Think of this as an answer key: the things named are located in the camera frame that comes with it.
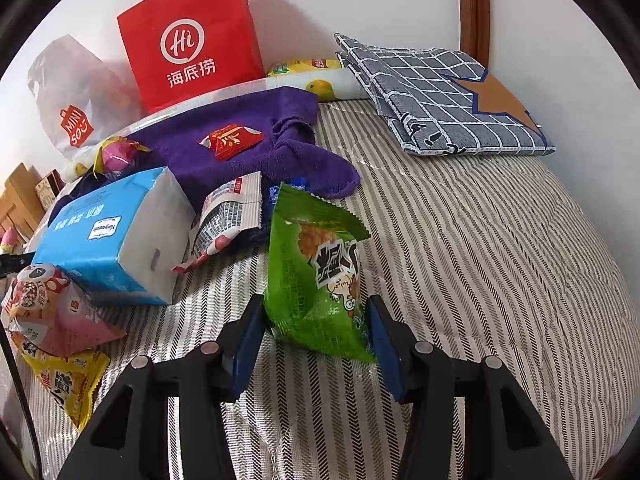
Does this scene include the grey checked folded cloth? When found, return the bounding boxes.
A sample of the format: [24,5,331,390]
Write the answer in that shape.
[334,33,557,160]

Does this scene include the curved wooden frame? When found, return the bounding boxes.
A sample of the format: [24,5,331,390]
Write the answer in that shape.
[455,0,493,68]

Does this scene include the blue tissue pack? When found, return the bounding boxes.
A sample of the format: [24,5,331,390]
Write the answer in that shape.
[34,166,197,307]

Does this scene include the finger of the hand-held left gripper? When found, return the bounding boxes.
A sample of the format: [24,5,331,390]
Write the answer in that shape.
[0,253,32,277]

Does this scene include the white pink snack packet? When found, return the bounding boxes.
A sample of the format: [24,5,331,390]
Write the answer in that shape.
[172,171,264,275]

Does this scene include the pink cartoon snack packet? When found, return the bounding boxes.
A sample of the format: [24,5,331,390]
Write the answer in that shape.
[0,262,127,358]

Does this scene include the white plastic bag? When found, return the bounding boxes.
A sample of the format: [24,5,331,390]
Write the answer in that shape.
[26,34,146,163]

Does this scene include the small blue snack packet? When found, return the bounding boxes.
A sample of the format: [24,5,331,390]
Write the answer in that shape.
[267,177,308,206]

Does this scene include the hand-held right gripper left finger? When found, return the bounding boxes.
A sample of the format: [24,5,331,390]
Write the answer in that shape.
[56,294,266,480]

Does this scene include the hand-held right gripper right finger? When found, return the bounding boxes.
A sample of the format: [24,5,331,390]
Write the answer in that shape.
[366,295,576,480]

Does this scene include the green snack packet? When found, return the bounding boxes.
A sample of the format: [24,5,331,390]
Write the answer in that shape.
[263,182,378,365]

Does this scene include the pink yellow snack packet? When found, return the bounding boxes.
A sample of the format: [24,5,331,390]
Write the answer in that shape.
[94,137,151,177]

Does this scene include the striped bed quilt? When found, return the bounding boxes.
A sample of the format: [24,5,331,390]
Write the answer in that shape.
[5,97,640,480]

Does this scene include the purple towel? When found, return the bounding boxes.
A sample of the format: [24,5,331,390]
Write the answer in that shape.
[50,86,362,221]

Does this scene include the small red snack packet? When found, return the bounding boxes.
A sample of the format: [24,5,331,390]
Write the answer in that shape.
[199,124,264,162]

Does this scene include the red paper bag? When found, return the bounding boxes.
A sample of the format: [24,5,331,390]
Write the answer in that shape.
[116,0,266,115]

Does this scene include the yellow green packet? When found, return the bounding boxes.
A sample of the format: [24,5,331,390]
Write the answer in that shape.
[267,57,346,78]

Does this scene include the brown printed board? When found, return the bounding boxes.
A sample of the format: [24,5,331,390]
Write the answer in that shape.
[35,170,65,211]

